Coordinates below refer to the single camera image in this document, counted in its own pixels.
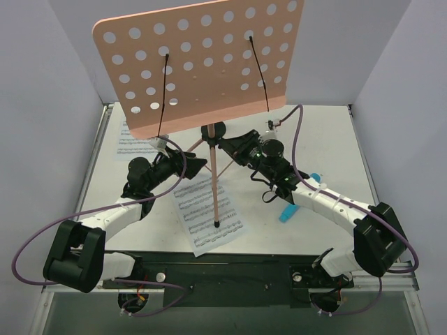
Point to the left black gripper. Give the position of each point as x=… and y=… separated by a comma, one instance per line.
x=180, y=162

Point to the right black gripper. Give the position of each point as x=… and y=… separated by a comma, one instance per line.
x=245, y=149

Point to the sheet music page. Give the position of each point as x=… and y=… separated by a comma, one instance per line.
x=208, y=224
x=129, y=148

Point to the pink perforated music stand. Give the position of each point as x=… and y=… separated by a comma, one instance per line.
x=179, y=68

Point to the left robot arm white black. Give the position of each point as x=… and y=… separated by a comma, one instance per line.
x=78, y=258

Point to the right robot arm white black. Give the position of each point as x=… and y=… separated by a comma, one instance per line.
x=378, y=238

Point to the black microphone desk stand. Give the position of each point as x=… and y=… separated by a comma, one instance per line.
x=219, y=131

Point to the blue toy microphone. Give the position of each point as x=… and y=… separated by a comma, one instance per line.
x=291, y=209

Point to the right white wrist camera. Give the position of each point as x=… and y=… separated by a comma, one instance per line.
x=272, y=125

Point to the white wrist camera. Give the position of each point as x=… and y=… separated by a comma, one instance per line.
x=159, y=143
x=272, y=125

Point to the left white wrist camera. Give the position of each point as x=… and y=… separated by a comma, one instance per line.
x=159, y=143

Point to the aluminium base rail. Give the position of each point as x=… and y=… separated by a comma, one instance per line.
x=301, y=279

